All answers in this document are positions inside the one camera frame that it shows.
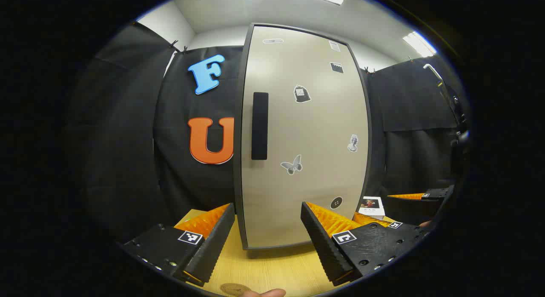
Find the round brown coaster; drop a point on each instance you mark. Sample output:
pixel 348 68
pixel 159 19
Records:
pixel 232 288

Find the white photo-cover book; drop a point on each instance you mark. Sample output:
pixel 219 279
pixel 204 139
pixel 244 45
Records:
pixel 371 205

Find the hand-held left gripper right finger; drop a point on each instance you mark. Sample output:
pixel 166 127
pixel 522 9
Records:
pixel 323 246

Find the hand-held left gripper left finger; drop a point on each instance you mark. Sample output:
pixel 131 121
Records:
pixel 213 246

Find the beige cabinet door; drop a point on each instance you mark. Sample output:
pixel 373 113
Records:
pixel 298 131

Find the black backdrop cloth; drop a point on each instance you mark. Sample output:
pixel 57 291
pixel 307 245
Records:
pixel 127 139

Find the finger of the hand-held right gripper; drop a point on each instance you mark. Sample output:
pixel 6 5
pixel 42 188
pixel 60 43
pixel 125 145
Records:
pixel 394 225
pixel 436 193

